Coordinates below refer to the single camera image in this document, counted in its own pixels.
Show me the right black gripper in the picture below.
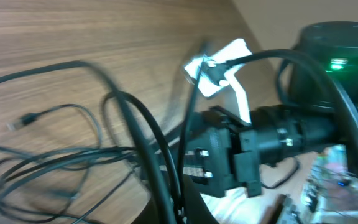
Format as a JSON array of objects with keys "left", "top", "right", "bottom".
[{"left": 184, "top": 106, "right": 262, "bottom": 198}]

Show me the right camera black cable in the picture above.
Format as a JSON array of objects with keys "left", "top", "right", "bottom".
[{"left": 203, "top": 49, "right": 358, "bottom": 212}]

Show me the black usb cable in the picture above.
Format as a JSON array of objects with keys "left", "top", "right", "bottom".
[
  {"left": 0, "top": 60, "right": 188, "bottom": 224},
  {"left": 0, "top": 146, "right": 155, "bottom": 224},
  {"left": 0, "top": 103, "right": 136, "bottom": 175}
]

